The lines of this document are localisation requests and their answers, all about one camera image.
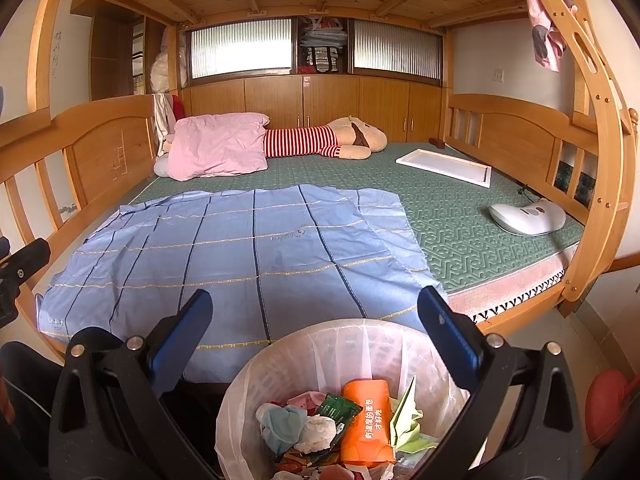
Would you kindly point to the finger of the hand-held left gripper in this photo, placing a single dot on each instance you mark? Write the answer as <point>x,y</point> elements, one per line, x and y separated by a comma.
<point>27,259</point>

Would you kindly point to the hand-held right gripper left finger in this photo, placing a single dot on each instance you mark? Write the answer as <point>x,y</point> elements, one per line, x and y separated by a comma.
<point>182,340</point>

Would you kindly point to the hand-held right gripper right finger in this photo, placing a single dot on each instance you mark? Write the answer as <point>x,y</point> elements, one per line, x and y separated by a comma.
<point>450,335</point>

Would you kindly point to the green paper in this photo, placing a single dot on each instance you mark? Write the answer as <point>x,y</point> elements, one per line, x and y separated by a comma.
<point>405,420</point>

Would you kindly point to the orange packet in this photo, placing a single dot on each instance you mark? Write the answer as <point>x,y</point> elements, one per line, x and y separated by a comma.
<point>367,420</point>

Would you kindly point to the white lined trash bin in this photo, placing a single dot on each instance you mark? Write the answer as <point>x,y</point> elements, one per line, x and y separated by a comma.
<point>300,360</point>

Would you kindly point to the light blue face mask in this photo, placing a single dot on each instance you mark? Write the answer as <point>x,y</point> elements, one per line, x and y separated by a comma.
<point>280,425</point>

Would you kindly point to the dark green packet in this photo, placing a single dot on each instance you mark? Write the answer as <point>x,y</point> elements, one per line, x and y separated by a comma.
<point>340,410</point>

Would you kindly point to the pink tissue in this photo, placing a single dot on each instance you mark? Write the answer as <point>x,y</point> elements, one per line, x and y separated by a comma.
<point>305,401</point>

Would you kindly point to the white tissue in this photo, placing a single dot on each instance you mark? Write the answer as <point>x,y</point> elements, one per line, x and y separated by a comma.
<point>315,432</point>

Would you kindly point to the blue striped sheet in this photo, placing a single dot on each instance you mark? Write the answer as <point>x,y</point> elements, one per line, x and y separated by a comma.
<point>250,270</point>

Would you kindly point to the green patterned bed mat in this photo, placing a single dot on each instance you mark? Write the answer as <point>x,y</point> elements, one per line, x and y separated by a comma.
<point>450,220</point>

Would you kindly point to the white massage pillow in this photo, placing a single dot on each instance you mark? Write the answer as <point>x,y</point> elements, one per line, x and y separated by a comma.
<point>527,217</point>

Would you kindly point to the white framed board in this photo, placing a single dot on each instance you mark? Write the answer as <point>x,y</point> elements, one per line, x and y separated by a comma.
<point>442,165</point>

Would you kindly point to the red plastic stool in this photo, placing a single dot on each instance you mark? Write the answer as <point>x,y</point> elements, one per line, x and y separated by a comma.
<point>612,405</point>

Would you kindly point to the dark red pouch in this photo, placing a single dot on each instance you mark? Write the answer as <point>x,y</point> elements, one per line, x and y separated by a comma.
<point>437,142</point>

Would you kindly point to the white striped cloth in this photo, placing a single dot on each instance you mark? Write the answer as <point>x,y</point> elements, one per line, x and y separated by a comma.
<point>161,115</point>

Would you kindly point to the pink pillow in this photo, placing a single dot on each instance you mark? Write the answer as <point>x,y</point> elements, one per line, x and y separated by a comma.
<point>220,145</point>

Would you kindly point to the red cloth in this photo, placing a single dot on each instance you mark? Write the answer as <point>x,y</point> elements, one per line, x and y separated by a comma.
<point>177,107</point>

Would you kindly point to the white bagged quilts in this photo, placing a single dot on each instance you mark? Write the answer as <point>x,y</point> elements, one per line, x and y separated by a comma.
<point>162,72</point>

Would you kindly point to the red striped plush toy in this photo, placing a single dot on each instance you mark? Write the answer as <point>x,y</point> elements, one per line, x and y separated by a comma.
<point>300,141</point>

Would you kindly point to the wooden cabinet with glass doors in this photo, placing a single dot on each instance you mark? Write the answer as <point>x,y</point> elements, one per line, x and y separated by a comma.
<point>330,100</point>

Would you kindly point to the pink hanging cloth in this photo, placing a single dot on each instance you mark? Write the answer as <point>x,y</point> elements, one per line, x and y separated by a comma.
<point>542,35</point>

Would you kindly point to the bundle of plastic bags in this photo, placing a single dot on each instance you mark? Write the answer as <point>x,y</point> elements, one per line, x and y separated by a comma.
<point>322,40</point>

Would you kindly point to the wooden bunk bed frame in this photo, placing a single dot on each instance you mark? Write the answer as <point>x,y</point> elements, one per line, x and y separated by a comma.
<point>100,150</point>

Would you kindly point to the white wall switch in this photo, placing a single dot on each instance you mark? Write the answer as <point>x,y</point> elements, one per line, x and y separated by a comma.
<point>498,75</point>

